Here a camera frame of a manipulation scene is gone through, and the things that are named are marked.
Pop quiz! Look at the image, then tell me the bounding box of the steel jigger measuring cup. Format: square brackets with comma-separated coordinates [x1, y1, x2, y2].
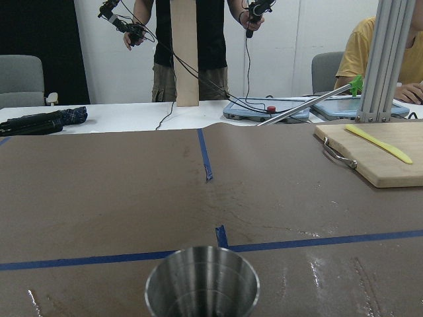
[144, 246, 260, 316]

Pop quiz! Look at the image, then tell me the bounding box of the blue teach pendant left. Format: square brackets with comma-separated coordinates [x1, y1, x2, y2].
[223, 97, 311, 123]

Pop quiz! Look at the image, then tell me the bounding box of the blue teach pendant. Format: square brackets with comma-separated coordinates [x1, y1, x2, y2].
[223, 97, 311, 123]
[310, 95, 410, 120]

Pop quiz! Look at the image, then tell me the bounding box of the blue teach pendant right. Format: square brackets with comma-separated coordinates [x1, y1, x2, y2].
[310, 95, 410, 120]

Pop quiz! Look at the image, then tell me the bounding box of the standing operator in black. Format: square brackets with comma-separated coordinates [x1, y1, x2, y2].
[97, 0, 277, 103]

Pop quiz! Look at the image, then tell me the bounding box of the wooden plank upright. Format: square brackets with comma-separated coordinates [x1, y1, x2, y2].
[170, 0, 199, 107]

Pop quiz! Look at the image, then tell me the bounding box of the grey chair right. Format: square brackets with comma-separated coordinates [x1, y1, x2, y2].
[311, 52, 344, 95]

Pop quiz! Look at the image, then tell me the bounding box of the grey chair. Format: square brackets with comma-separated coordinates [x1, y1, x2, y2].
[311, 52, 344, 95]
[1, 55, 46, 108]

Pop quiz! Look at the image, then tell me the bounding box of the steel rod green tip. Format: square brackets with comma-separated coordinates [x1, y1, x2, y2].
[257, 75, 363, 126]

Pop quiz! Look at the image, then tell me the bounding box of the bamboo cutting board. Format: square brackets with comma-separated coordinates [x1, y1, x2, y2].
[315, 120, 422, 188]

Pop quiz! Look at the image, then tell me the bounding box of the folded dark umbrella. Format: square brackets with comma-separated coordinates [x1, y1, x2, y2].
[1, 106, 88, 137]

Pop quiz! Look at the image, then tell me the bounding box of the yellow plastic knife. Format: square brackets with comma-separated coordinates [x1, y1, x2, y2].
[344, 124, 413, 164]

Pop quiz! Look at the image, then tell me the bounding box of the grey chair left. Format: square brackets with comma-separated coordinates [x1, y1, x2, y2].
[1, 55, 46, 108]

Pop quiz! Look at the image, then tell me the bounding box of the seated person yellow shirt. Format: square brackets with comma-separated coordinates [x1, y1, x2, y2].
[334, 13, 422, 104]

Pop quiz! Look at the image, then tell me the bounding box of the aluminium frame post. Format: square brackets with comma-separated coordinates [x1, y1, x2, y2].
[356, 0, 416, 123]

